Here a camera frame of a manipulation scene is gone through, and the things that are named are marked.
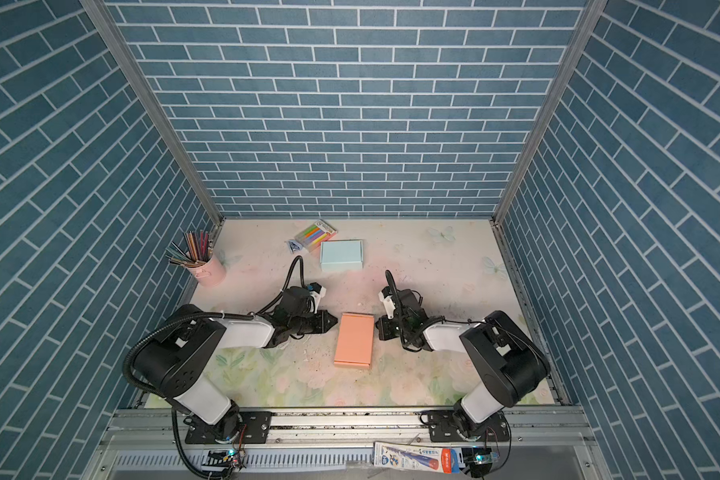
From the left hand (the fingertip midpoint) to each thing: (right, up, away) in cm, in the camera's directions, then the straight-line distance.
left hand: (337, 321), depth 91 cm
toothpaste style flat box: (+22, -26, -22) cm, 40 cm away
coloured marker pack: (-11, +28, +24) cm, 39 cm away
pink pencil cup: (-42, +14, +5) cm, 45 cm away
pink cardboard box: (+6, -4, -6) cm, 10 cm away
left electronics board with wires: (-25, -28, -20) cm, 43 cm away
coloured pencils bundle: (-47, +22, +5) cm, 52 cm away
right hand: (+12, 0, 0) cm, 12 cm away
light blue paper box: (0, +20, +14) cm, 24 cm away
